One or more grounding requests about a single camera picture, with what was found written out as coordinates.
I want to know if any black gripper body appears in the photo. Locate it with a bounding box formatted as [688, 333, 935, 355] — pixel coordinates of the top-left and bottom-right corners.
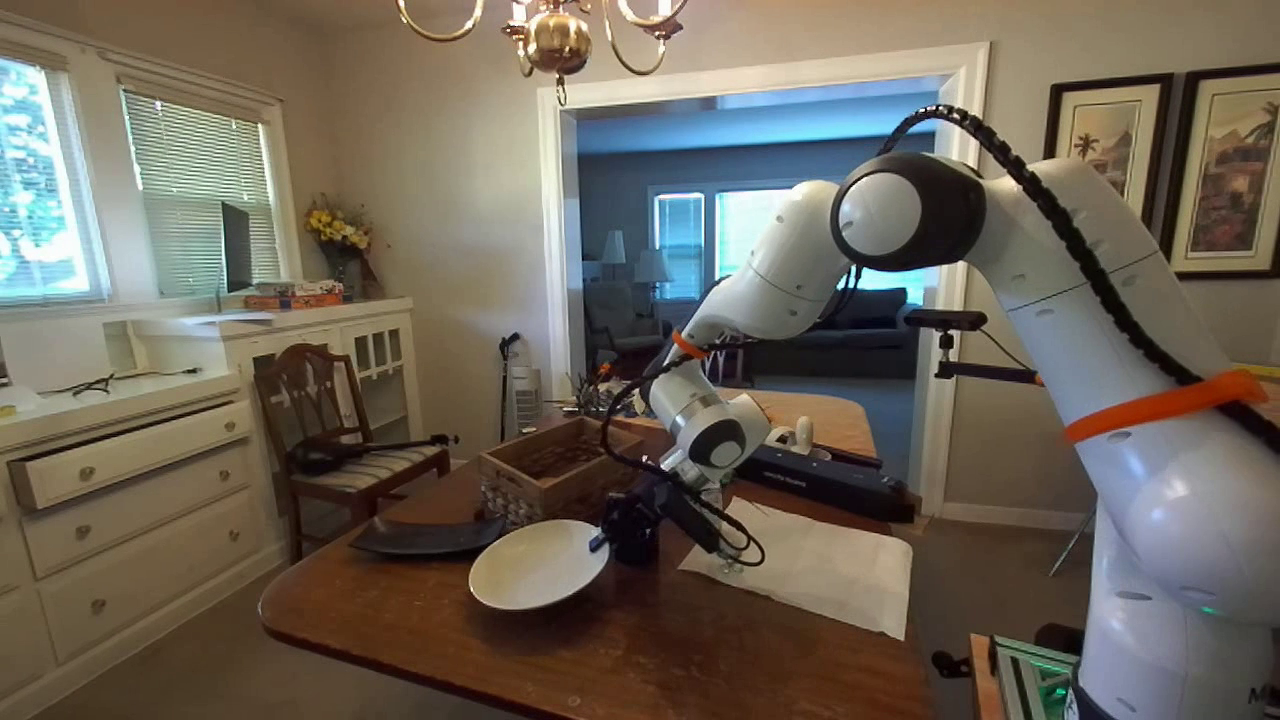
[642, 481, 744, 560]

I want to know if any white plate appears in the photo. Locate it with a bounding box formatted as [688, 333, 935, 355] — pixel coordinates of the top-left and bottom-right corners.
[469, 521, 613, 611]

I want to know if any black cup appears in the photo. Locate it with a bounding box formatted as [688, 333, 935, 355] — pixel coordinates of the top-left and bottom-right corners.
[599, 492, 661, 567]

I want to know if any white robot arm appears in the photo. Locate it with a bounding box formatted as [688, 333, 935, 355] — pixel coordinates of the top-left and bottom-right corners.
[646, 111, 1280, 720]

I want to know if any white paper sheet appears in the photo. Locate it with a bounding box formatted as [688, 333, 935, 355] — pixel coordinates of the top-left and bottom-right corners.
[681, 499, 911, 641]

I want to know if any long black box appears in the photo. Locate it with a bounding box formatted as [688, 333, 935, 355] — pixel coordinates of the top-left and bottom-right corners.
[738, 445, 914, 521]

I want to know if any dark tray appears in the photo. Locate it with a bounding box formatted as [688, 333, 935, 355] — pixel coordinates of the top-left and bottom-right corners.
[351, 521, 498, 560]

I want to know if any wooden chair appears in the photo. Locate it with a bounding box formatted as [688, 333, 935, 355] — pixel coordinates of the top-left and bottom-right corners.
[250, 343, 453, 556]

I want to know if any yellow flower vase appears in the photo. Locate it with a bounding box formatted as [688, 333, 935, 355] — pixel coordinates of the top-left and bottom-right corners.
[302, 197, 379, 301]

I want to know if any brass chandelier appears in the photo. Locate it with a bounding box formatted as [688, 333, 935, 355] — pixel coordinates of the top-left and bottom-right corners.
[392, 0, 695, 90]

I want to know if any left framed picture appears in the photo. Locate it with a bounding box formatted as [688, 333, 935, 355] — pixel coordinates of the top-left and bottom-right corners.
[1044, 72, 1175, 227]

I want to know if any framed picture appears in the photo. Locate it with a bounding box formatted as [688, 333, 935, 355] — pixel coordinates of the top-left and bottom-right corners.
[1163, 64, 1280, 280]
[1044, 72, 1175, 227]

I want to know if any white sideboard cabinet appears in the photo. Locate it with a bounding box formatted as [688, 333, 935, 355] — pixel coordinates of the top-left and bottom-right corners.
[0, 301, 419, 720]

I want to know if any right framed picture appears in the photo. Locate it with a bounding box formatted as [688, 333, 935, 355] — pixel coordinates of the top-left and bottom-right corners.
[1163, 64, 1280, 280]

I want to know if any black camera on stand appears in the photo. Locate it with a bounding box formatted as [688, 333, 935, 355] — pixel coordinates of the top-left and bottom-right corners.
[898, 305, 1044, 391]

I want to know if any green robot base frame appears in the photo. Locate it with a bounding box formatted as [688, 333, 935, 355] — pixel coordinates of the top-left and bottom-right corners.
[969, 627, 1083, 720]

